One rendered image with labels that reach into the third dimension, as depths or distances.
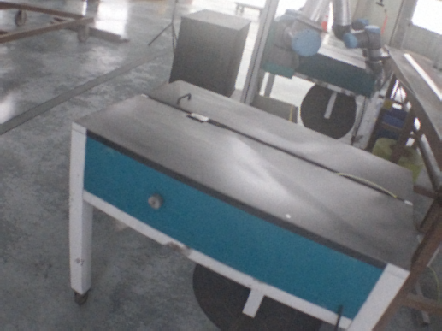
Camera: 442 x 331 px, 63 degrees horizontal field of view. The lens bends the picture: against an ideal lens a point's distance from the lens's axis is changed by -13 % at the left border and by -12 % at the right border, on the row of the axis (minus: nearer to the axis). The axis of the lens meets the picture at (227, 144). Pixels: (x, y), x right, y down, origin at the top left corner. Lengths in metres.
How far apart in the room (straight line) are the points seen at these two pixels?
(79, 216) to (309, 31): 1.37
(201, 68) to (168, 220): 1.45
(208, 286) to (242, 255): 0.42
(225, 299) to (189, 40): 1.48
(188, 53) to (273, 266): 1.63
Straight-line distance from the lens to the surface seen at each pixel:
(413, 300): 1.63
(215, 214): 0.92
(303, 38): 2.01
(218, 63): 2.31
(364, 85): 2.92
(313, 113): 3.20
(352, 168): 1.20
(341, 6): 2.28
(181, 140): 1.06
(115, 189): 1.06
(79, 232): 1.26
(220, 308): 1.40
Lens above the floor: 1.20
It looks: 25 degrees down
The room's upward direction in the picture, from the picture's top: 14 degrees clockwise
